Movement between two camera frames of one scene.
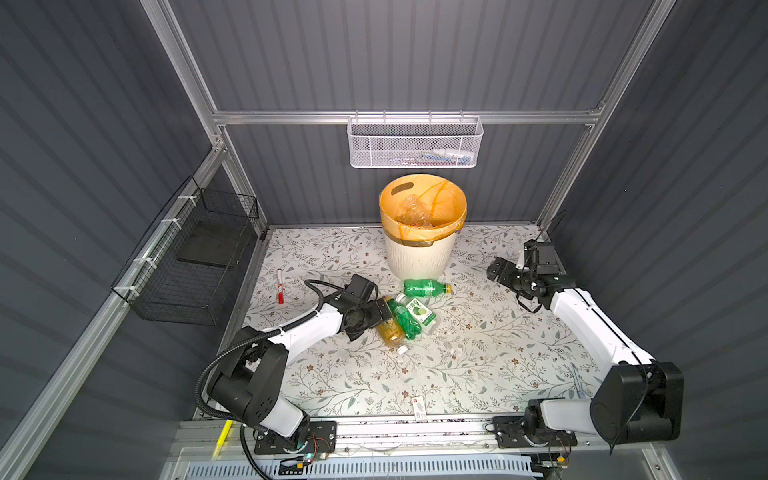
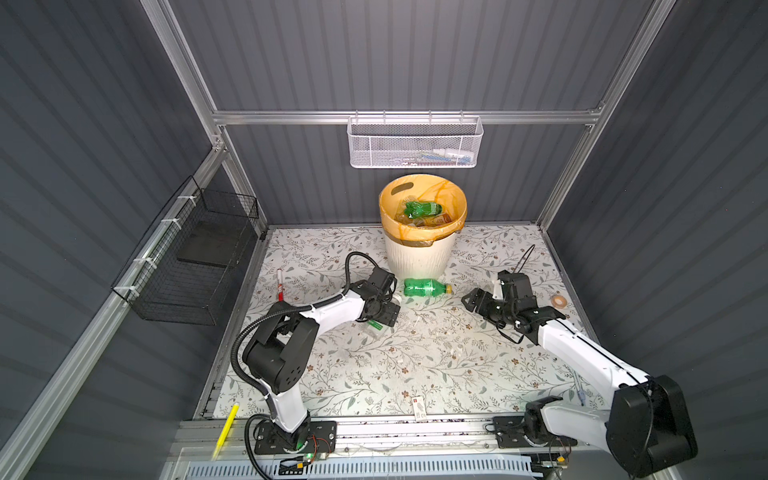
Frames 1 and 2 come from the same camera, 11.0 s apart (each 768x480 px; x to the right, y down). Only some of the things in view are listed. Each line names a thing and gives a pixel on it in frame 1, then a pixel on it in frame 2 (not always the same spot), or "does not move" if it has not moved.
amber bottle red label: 391,330 -> 441,218
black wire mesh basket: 184,267 does not move
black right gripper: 508,268 -> 482,306
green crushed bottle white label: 415,316 -> 416,209
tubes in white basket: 438,157 does not move
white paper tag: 419,408 does not move
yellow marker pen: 223,437 does not move
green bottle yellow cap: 422,288 does not move
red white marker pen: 280,289 does not move
